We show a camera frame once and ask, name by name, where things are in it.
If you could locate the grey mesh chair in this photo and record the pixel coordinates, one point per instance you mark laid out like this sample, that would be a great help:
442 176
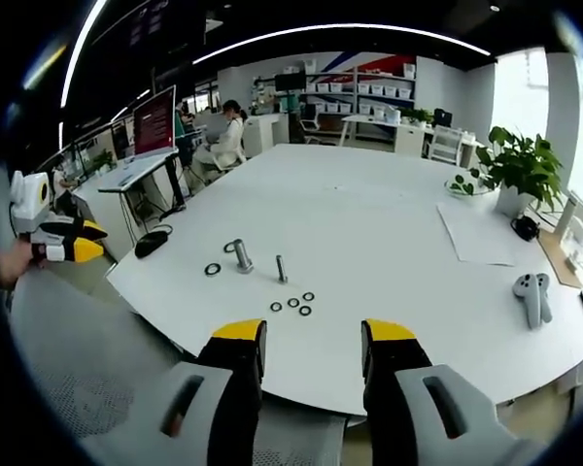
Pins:
102 369

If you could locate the shelf with white bins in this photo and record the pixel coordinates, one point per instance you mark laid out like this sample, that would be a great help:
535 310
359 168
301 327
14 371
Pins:
364 89

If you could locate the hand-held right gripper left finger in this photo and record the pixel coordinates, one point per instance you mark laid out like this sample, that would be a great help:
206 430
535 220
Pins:
223 388

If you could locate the black wall screen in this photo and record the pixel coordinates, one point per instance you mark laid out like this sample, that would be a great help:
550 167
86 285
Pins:
289 80

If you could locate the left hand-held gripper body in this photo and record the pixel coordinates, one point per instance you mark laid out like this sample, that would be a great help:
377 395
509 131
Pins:
28 204

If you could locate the green plant in white pot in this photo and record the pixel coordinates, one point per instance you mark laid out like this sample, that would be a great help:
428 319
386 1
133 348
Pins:
522 165

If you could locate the large black washer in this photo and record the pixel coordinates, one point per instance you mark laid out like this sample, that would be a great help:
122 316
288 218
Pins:
229 247
213 269

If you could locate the white paper sheet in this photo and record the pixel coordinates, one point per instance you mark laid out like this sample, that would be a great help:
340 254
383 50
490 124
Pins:
471 233

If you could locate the large monitor with red screen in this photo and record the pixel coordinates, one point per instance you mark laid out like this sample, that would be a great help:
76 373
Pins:
154 122

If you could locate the black round device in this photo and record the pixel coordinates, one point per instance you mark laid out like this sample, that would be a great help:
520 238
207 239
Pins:
524 227

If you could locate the thin metal threaded stud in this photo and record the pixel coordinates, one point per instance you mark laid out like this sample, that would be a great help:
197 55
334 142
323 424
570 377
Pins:
281 271

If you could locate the small plant in glass dish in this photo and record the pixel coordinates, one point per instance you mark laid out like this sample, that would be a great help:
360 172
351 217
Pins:
461 187

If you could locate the person's left hand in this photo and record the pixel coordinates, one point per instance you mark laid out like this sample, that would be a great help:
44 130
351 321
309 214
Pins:
14 264

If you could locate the white slatted chair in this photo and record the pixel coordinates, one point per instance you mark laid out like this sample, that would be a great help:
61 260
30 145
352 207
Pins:
448 142

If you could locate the black computer mouse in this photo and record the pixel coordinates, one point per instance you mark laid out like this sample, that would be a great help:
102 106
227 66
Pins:
150 243

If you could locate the grey game controller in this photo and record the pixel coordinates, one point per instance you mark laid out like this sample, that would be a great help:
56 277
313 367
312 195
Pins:
527 301

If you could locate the small black washer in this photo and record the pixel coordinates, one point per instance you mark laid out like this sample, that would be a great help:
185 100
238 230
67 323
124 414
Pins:
308 295
275 307
293 302
305 310

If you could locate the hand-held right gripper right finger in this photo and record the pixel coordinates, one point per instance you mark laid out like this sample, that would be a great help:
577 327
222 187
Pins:
418 388

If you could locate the thick metal threaded stud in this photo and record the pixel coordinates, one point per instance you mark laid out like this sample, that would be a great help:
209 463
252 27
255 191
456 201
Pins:
243 256

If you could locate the white standing desk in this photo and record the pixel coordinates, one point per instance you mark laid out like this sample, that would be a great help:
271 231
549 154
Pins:
136 175

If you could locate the wooden tray with white stand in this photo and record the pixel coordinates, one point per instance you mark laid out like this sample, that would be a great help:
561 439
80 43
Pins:
566 247

